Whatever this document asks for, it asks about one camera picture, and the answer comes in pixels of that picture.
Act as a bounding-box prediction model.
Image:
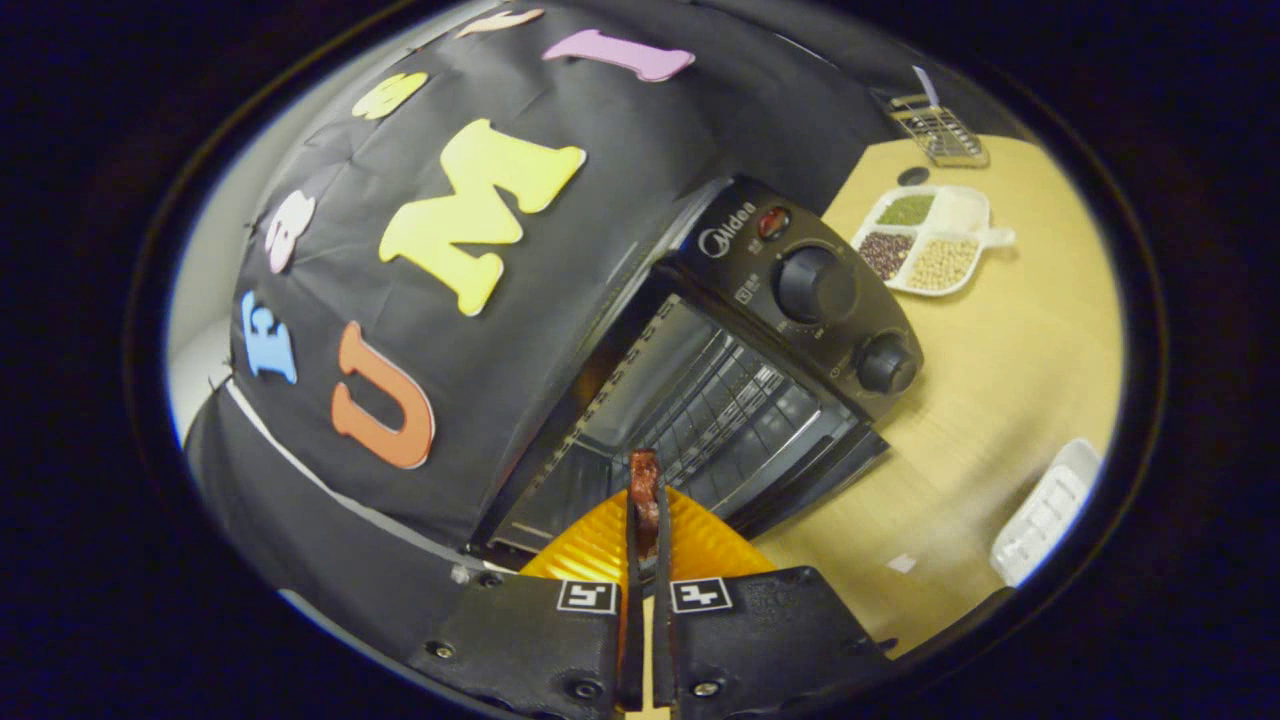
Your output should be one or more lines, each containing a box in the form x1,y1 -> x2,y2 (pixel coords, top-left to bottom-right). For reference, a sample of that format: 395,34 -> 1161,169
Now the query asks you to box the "reddish brown meat piece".
628,449 -> 661,561

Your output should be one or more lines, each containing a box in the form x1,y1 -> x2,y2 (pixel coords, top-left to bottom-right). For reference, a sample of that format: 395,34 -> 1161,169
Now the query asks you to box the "black toaster oven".
470,175 -> 926,556

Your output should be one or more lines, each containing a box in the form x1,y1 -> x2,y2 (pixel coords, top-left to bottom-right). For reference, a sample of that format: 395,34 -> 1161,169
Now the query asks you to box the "white divided dish of beans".
852,185 -> 1016,298

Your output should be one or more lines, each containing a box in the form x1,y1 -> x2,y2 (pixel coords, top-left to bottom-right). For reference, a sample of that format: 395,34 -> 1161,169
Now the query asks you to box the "metal wire utensil holder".
885,93 -> 991,169

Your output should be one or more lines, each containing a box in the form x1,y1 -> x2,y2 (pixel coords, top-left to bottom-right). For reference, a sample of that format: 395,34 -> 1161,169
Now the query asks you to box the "white rectangular tray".
990,438 -> 1103,588

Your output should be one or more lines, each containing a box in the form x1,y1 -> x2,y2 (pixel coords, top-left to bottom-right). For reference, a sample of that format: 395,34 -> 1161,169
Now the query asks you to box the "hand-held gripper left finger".
408,487 -> 646,720

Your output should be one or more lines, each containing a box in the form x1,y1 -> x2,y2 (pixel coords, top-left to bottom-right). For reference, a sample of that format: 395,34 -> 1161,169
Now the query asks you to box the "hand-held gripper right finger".
650,487 -> 896,720

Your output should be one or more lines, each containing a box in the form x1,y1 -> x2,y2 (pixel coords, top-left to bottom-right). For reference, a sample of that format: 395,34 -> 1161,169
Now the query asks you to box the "metal oven rack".
630,330 -> 861,501

